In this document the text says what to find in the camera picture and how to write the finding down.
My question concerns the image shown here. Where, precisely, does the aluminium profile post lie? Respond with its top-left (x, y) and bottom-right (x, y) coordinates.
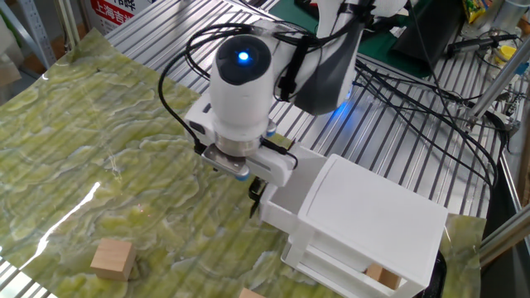
top-left (466, 46), bottom-right (530, 127)
top-left (55, 0), bottom-right (82, 50)

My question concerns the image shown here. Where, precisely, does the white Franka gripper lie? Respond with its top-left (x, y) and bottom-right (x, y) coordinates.
top-left (183, 91), bottom-right (299, 204)

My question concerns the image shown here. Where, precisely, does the black cylindrical hand tool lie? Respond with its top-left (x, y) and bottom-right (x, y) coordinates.
top-left (446, 33), bottom-right (519, 58)

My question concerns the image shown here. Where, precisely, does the aluminium profile rail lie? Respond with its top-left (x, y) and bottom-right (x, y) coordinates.
top-left (479, 214), bottom-right (530, 268)

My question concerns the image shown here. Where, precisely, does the black camera cable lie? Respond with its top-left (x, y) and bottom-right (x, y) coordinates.
top-left (157, 22), bottom-right (258, 156)

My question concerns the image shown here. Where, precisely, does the black computer box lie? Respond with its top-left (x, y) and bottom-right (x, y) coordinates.
top-left (391, 0), bottom-right (465, 67)

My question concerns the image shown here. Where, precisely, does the black drawer handle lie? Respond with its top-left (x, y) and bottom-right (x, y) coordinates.
top-left (247, 194), bottom-right (263, 219)

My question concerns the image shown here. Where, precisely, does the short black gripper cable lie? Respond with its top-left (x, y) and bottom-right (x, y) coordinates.
top-left (259, 138), bottom-right (299, 171)

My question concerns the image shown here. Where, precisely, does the green marble pattern mat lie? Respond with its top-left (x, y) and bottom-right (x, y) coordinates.
top-left (0, 27), bottom-right (488, 298)

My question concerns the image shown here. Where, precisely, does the yellow round container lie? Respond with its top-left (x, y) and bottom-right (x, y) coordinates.
top-left (494, 44), bottom-right (518, 65)

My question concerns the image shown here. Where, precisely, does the colourful snack bag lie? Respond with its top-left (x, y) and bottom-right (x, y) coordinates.
top-left (462, 0), bottom-right (494, 24)

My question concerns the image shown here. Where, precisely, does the white plastic drawer cabinet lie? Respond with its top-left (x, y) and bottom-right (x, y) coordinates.
top-left (280, 153), bottom-right (450, 298)

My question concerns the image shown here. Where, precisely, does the white box red lettering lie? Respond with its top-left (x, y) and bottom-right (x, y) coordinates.
top-left (80, 0), bottom-right (154, 36)

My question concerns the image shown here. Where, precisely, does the grey perforated shelf upright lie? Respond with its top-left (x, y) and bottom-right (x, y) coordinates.
top-left (16, 0), bottom-right (57, 70)

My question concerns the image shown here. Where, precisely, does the silver metal cylinder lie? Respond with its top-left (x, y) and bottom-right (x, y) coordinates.
top-left (490, 0), bottom-right (530, 32)

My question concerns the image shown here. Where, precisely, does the white plastic drawer without handle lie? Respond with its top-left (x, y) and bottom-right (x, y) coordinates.
top-left (281, 243), bottom-right (398, 298)

